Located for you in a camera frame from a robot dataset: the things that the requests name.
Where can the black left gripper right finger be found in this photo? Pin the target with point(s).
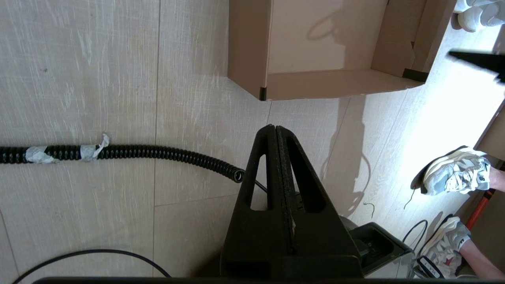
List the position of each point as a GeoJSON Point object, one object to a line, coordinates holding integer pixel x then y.
{"type": "Point", "coordinates": [323, 236]}

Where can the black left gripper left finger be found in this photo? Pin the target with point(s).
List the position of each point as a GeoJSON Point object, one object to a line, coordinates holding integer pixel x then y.
{"type": "Point", "coordinates": [244, 236]}

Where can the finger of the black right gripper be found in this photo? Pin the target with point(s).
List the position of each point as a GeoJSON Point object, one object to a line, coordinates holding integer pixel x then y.
{"type": "Point", "coordinates": [493, 69]}
{"type": "Point", "coordinates": [489, 57]}

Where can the white lace-up sneaker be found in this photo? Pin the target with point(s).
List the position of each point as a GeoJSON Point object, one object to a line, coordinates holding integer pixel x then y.
{"type": "Point", "coordinates": [465, 3]}
{"type": "Point", "coordinates": [473, 19]}

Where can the brown cardboard shoe box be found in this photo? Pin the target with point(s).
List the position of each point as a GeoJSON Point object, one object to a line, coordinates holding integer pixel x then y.
{"type": "Point", "coordinates": [315, 39]}

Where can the grey black robot base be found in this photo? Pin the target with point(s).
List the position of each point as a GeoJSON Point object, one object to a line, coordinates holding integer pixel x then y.
{"type": "Point", "coordinates": [375, 244]}

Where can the brown wooden furniture board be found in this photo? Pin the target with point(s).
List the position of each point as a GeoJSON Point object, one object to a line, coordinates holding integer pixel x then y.
{"type": "Point", "coordinates": [493, 138]}

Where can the person's bare lower leg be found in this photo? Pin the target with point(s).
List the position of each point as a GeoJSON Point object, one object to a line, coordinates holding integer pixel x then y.
{"type": "Point", "coordinates": [497, 177]}
{"type": "Point", "coordinates": [481, 260]}

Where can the grey white worn sneaker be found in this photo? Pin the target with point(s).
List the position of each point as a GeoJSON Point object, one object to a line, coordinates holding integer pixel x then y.
{"type": "Point", "coordinates": [446, 244]}
{"type": "Point", "coordinates": [453, 173]}

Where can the orange red rod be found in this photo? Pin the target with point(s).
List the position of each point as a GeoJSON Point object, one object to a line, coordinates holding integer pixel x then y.
{"type": "Point", "coordinates": [479, 209]}

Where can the white tape wrap with tail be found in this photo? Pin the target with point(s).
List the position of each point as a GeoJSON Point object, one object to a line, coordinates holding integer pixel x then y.
{"type": "Point", "coordinates": [90, 152]}

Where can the flat white tape wrap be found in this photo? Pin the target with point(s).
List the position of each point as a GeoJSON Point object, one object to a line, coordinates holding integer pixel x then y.
{"type": "Point", "coordinates": [39, 155]}

